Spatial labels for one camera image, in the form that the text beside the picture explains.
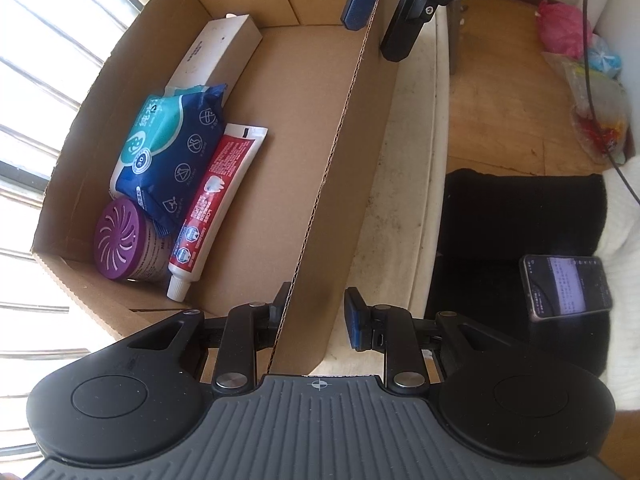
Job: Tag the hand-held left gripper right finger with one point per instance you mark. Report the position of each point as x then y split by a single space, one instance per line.
356 321

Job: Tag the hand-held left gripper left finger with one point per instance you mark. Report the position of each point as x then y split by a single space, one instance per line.
245 330

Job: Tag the red toothpaste tube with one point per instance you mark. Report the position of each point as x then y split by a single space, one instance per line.
215 195

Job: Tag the brown cardboard box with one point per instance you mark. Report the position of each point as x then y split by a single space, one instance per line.
300 125

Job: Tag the white rectangular carton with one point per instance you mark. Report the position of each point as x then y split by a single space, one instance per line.
220 47

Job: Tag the purple lid air freshener jar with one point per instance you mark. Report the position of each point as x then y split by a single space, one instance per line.
120 240

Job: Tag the blue wet wipes pack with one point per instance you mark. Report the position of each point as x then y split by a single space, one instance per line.
175 150

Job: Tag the pink plastic bag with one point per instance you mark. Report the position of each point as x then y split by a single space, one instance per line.
565 27

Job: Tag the dark cloth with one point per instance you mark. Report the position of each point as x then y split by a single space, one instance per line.
510 215

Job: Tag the blue white plastic bag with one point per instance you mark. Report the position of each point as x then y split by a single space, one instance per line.
606 57

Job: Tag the clear plastic bag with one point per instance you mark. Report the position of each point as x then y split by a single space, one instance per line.
595 110

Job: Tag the black smartphone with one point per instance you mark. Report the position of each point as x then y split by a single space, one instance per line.
565 287

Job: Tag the metal window railing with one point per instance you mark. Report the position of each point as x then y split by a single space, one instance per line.
30 75

